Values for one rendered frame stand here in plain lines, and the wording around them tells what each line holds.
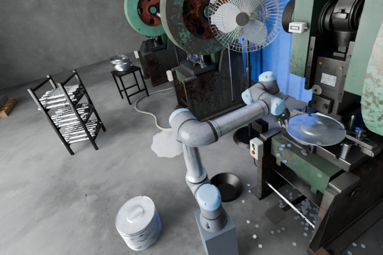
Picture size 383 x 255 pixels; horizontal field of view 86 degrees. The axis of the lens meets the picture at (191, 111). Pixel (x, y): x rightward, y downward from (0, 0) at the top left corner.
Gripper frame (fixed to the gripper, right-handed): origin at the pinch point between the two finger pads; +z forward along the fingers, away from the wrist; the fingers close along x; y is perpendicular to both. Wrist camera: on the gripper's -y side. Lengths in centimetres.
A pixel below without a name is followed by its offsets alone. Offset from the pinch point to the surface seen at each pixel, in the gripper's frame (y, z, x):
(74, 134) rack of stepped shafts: -40, -25, -240
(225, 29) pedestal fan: -66, -54, -25
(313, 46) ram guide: -5.8, -37.6, 23.3
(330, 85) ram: -1.2, -16.8, 25.7
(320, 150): 7.2, 16.7, 13.1
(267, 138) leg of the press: -5.7, 11.4, -14.1
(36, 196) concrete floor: 31, -1, -248
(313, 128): 1.4, 5.2, 13.1
